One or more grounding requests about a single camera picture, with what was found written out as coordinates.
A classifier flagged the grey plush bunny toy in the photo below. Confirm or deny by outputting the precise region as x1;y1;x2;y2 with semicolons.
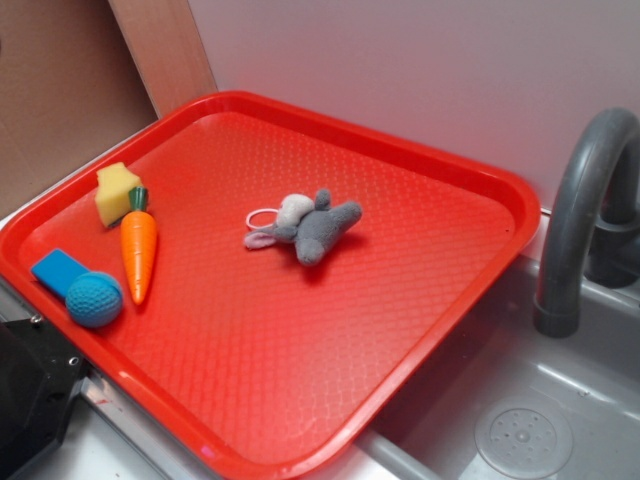
243;189;363;267

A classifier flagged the blue rectangular toy block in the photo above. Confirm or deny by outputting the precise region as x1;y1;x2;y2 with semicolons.
31;249;89;299

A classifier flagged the blue dimpled toy ball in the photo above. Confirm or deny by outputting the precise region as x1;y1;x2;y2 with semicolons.
65;272;123;328

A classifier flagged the yellow toy cheese wedge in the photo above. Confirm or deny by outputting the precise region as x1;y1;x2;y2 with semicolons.
95;162;143;227

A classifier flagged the grey toy sink faucet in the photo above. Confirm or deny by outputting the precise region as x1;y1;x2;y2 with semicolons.
533;108;639;338

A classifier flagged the grey toy sink basin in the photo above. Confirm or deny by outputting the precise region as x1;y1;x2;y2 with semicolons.
360;253;640;480

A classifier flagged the orange toy carrot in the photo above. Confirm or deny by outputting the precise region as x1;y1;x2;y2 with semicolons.
120;186;158;305

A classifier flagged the red plastic tray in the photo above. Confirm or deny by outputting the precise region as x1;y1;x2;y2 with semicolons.
1;92;540;479

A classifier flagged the wooden board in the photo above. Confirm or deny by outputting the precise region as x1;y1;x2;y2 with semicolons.
109;0;218;117

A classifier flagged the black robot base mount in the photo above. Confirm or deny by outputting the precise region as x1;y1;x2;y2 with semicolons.
1;319;87;479

